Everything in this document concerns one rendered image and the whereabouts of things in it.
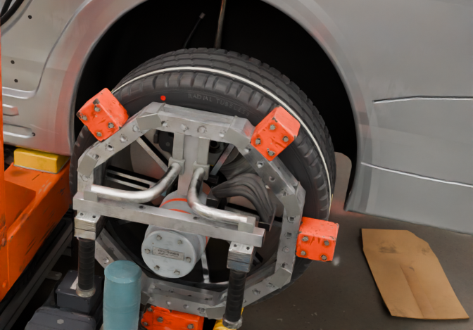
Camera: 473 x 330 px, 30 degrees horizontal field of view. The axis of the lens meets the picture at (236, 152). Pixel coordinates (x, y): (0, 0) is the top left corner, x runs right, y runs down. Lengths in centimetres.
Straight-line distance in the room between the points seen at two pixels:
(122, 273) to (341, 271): 154
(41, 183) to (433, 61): 114
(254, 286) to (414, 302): 134
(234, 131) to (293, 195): 20
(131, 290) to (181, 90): 49
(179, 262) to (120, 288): 19
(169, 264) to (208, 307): 27
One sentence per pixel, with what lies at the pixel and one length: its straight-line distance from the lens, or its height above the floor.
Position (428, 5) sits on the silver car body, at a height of 136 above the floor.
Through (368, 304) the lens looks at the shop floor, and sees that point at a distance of 337.
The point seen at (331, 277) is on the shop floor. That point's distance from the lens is 347.
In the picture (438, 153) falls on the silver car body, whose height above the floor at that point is 97.
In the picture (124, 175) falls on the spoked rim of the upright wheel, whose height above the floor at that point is 88.
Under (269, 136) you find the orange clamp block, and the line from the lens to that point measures 196.
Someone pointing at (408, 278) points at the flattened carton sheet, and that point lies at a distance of 355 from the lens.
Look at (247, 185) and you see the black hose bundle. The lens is 191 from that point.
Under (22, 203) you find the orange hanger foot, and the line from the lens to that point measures 244.
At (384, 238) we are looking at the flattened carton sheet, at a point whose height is 2.
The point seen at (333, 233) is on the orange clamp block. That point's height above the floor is 88.
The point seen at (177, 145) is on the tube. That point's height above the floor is 105.
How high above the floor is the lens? 200
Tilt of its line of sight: 28 degrees down
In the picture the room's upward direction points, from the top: 7 degrees clockwise
